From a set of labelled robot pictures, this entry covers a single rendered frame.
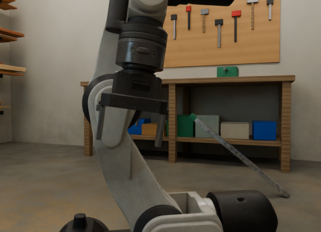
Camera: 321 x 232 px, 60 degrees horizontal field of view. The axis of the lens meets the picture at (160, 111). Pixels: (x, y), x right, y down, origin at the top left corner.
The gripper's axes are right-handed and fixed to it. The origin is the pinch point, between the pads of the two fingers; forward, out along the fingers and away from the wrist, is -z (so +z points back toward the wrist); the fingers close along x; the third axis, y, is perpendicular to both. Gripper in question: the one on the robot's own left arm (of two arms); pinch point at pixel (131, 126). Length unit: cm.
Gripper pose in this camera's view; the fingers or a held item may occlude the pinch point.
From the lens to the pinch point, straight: 51.2
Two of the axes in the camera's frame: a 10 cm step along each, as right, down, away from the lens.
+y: 1.7, 0.2, -9.9
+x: -9.8, -1.3, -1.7
